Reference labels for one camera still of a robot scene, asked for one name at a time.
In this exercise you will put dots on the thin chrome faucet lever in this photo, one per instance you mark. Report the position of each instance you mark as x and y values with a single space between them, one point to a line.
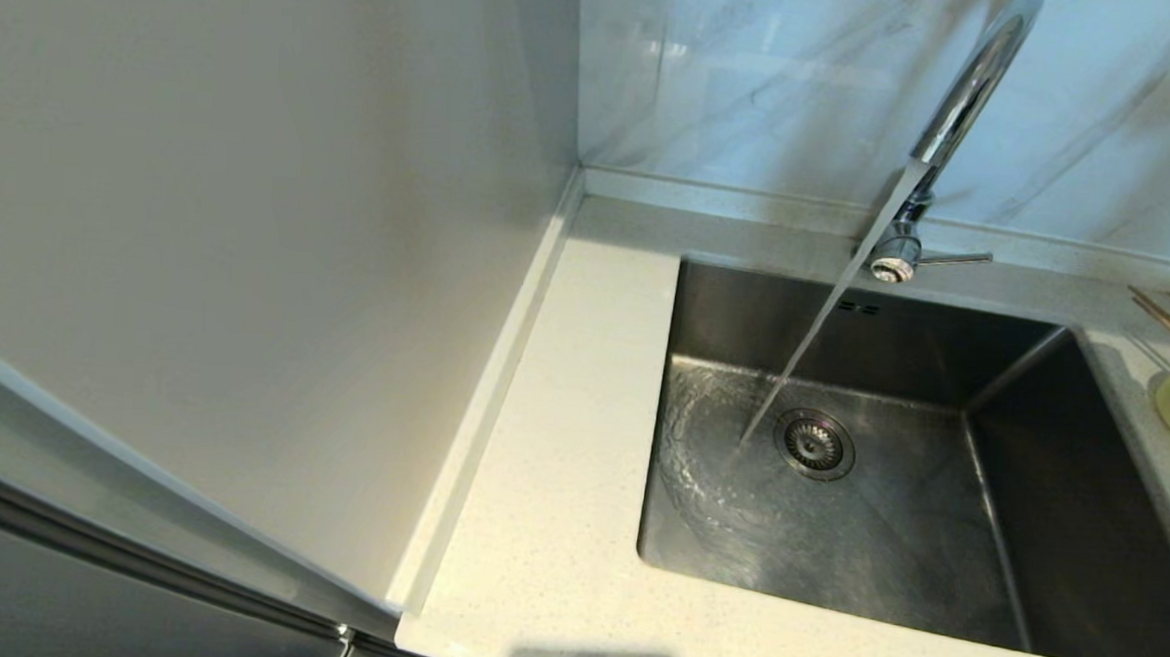
954 259

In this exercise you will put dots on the grey refrigerator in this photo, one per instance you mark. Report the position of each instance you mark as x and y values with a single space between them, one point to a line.
80 602

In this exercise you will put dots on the chrome gooseneck faucet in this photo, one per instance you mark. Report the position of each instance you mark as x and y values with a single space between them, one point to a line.
970 88

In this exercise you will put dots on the stainless steel sink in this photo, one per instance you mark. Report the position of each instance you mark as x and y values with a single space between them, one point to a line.
884 544

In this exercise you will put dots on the round metal drain strainer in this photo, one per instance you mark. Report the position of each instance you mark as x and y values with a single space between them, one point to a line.
815 445

